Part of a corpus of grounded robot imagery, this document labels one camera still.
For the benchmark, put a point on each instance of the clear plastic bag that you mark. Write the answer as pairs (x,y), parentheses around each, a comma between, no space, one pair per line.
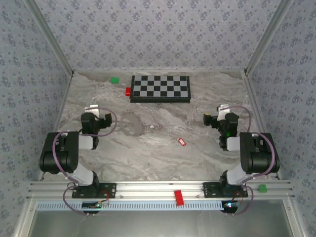
(137,127)

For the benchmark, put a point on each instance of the red key tag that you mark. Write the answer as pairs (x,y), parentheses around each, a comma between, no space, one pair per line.
(182,142)

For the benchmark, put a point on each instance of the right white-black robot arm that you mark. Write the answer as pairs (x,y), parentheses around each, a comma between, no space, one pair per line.
(259,153)

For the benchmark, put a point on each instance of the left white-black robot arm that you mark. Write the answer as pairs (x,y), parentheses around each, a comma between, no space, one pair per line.
(59,153)

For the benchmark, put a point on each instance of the small red toy brick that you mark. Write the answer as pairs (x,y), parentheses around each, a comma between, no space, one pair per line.
(128,91)

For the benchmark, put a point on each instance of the green toy brick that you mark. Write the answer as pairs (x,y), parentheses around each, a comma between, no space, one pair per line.
(262,188)
(114,80)

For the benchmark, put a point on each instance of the black grey chessboard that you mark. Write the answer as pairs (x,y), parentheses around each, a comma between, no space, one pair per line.
(160,86)

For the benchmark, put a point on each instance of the long red toy brick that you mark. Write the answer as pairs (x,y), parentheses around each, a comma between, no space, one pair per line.
(179,197)

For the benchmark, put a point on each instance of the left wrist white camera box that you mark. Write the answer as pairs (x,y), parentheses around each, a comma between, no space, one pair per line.
(92,109)

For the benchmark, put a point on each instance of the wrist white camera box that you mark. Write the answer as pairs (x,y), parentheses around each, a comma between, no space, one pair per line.
(223,111)
(92,109)

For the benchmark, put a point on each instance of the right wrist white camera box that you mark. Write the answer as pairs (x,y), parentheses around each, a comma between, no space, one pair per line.
(223,111)

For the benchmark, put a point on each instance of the aluminium table side rail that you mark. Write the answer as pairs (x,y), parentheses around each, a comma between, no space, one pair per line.
(65,98)
(253,98)

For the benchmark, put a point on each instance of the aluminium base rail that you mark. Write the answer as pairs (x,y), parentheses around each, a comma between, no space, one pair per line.
(153,188)

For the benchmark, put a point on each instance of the aluminium frame post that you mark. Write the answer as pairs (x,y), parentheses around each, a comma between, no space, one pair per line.
(53,39)
(266,37)

